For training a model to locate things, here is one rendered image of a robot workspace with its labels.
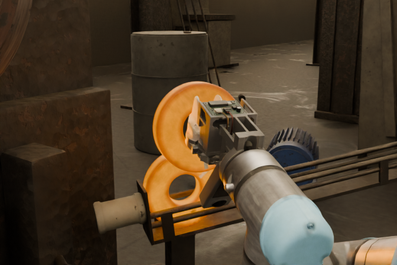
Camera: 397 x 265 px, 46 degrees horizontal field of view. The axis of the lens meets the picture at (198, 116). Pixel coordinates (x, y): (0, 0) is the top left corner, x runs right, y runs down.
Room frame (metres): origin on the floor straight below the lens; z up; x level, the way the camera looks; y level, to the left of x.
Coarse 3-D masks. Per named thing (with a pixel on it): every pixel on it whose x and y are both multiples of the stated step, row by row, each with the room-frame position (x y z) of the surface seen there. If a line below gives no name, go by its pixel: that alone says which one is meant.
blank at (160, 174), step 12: (156, 168) 0.82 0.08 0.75; (168, 168) 0.83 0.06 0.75; (144, 180) 0.84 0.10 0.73; (156, 180) 0.82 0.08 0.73; (168, 180) 0.83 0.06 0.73; (204, 180) 0.85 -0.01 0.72; (156, 192) 0.82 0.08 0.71; (168, 192) 0.83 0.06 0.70; (156, 204) 0.82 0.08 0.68; (168, 204) 0.83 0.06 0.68; (180, 204) 0.84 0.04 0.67; (204, 216) 0.85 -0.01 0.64
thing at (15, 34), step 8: (24, 0) 0.75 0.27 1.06; (24, 8) 0.75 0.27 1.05; (16, 16) 0.74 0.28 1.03; (24, 16) 0.75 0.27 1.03; (16, 24) 0.74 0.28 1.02; (24, 24) 0.75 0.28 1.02; (8, 32) 0.72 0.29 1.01; (16, 32) 0.73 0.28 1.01; (24, 32) 0.75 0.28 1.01; (8, 40) 0.72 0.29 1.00; (16, 40) 0.73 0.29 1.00; (0, 48) 0.71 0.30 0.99; (8, 48) 0.72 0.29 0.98; (16, 48) 0.73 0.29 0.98; (0, 56) 0.71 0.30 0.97; (8, 56) 0.72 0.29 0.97; (0, 64) 0.71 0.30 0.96; (8, 64) 0.72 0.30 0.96; (0, 72) 0.71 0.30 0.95
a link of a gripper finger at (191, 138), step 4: (188, 124) 0.71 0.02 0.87; (188, 128) 0.71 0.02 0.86; (192, 128) 0.70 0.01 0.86; (188, 132) 0.70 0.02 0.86; (192, 132) 0.69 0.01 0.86; (188, 136) 0.68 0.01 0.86; (192, 136) 0.67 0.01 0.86; (196, 136) 0.68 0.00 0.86; (188, 140) 0.67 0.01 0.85; (192, 140) 0.66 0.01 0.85; (196, 140) 0.66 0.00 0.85; (188, 144) 0.67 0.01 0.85; (192, 144) 0.66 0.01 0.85; (196, 144) 0.66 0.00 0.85; (192, 148) 0.66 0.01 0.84; (196, 148) 0.65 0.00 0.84; (192, 152) 0.65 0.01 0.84; (196, 152) 0.66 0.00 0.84; (200, 152) 0.66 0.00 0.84
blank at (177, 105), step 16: (176, 96) 0.74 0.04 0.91; (192, 96) 0.75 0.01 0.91; (208, 96) 0.75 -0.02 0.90; (224, 96) 0.76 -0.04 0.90; (160, 112) 0.73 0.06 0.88; (176, 112) 0.74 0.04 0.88; (160, 128) 0.73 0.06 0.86; (176, 128) 0.73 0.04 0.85; (160, 144) 0.72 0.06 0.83; (176, 144) 0.73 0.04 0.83; (176, 160) 0.73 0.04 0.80; (192, 160) 0.74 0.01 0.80
